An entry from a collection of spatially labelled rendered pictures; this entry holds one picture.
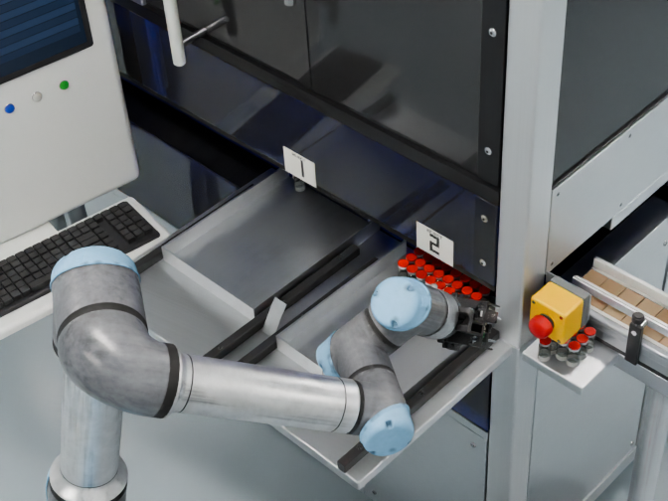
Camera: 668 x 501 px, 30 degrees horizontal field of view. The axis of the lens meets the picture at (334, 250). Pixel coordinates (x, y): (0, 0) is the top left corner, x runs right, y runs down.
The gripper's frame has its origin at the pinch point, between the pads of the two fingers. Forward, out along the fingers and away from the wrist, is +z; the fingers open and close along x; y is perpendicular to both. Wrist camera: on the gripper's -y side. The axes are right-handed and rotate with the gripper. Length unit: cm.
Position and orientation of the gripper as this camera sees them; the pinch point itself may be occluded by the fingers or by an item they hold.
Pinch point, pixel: (475, 327)
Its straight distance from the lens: 207.0
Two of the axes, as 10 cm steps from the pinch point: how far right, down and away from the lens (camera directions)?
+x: 1.9, -9.8, 0.9
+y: 8.6, 1.2, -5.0
